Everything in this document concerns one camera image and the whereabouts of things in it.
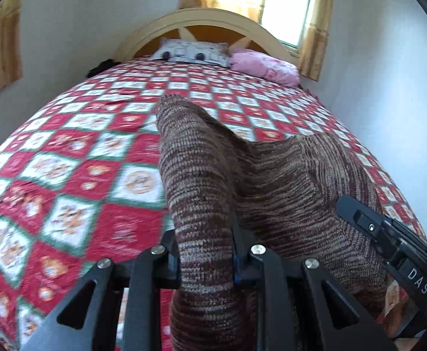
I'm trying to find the right hand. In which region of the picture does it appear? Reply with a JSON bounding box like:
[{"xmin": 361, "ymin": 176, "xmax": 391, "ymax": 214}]
[{"xmin": 394, "ymin": 338, "xmax": 420, "ymax": 351}]

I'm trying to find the white patterned pillow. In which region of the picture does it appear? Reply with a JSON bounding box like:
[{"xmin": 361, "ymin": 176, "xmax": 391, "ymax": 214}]
[{"xmin": 150, "ymin": 38, "xmax": 230, "ymax": 68}]

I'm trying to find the yellow wooden headboard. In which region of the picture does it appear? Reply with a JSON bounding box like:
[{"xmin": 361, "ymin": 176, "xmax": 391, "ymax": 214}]
[{"xmin": 113, "ymin": 8, "xmax": 298, "ymax": 65}]

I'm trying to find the pink pillow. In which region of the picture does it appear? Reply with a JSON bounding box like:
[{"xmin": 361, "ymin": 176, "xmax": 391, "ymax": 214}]
[{"xmin": 229, "ymin": 49, "xmax": 300, "ymax": 87}]

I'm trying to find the red white patchwork quilt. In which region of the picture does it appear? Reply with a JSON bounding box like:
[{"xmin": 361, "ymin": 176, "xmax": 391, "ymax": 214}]
[{"xmin": 0, "ymin": 57, "xmax": 423, "ymax": 350}]

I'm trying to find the yellow curtain right of window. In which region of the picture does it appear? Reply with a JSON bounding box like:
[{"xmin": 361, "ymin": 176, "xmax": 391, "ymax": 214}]
[{"xmin": 298, "ymin": 0, "xmax": 334, "ymax": 82}]

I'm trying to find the window with white frame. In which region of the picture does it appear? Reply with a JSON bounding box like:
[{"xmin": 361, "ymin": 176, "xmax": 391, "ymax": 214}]
[{"xmin": 259, "ymin": 0, "xmax": 313, "ymax": 50}]

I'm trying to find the brown knitted sweater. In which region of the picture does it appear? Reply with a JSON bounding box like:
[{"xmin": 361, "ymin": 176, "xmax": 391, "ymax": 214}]
[{"xmin": 156, "ymin": 95, "xmax": 387, "ymax": 350}]

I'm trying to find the dark object beside bed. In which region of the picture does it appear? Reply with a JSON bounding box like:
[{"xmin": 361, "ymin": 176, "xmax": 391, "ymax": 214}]
[{"xmin": 85, "ymin": 59, "xmax": 121, "ymax": 78}]

